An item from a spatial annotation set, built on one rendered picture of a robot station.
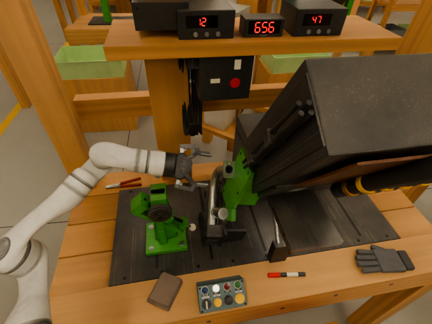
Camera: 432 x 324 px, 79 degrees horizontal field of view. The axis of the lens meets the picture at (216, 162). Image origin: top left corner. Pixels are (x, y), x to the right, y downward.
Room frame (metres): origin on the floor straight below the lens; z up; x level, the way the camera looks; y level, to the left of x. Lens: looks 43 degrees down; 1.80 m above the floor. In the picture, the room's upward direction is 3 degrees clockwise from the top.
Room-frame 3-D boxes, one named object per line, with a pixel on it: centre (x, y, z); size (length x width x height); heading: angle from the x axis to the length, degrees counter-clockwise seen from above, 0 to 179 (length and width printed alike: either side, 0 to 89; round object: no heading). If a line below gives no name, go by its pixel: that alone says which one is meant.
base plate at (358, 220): (0.66, -0.16, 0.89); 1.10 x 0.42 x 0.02; 102
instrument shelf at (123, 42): (0.91, -0.10, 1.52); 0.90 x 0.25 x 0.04; 102
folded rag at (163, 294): (0.33, 0.15, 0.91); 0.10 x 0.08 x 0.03; 160
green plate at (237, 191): (0.58, -0.10, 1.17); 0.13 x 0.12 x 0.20; 102
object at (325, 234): (0.57, -0.26, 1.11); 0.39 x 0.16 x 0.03; 12
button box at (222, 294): (0.32, -0.04, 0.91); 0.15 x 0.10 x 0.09; 102
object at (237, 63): (0.84, -0.01, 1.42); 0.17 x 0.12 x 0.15; 102
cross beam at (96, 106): (1.02, -0.08, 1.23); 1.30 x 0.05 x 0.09; 102
